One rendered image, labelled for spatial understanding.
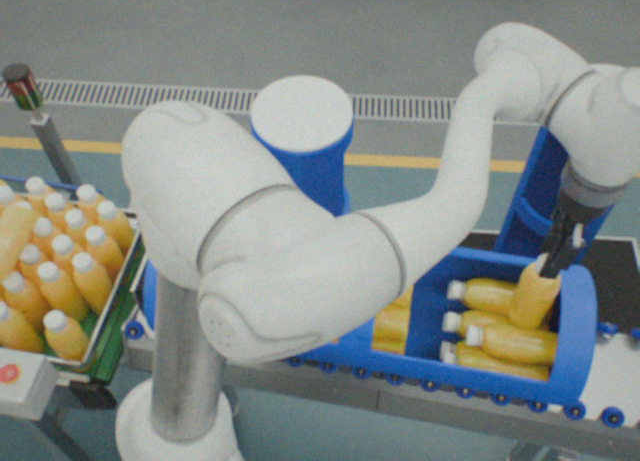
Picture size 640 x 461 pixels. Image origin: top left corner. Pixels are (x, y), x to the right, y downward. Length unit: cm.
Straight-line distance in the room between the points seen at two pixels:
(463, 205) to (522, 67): 31
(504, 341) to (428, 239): 75
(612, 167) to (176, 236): 61
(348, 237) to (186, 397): 43
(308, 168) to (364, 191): 118
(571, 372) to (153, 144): 95
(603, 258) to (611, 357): 114
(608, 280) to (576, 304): 140
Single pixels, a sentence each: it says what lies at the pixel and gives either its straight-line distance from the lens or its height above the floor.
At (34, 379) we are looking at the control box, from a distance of 152.
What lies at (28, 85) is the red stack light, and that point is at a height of 123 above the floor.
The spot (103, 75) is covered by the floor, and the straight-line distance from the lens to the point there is 366.
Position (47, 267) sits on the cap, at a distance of 163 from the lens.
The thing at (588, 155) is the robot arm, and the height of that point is 167.
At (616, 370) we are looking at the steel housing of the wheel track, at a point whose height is 93.
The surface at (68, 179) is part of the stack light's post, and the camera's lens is 207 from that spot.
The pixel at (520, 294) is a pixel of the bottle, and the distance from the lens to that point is 138.
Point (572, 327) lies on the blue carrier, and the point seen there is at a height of 122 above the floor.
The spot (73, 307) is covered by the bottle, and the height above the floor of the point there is 97.
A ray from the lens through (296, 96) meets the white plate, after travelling 193.
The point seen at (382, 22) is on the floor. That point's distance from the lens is 380.
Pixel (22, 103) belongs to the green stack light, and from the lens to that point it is 185.
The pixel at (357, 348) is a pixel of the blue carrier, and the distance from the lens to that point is 139.
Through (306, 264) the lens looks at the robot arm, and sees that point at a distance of 61.
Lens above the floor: 240
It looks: 55 degrees down
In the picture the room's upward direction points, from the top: 1 degrees counter-clockwise
